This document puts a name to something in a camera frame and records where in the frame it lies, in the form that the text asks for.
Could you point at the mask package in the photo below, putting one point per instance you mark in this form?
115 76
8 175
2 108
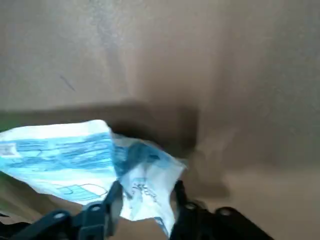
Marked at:
62 155

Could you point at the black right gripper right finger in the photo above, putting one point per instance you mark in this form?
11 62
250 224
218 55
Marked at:
200 225

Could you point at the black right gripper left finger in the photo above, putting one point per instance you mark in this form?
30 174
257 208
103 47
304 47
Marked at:
95 220

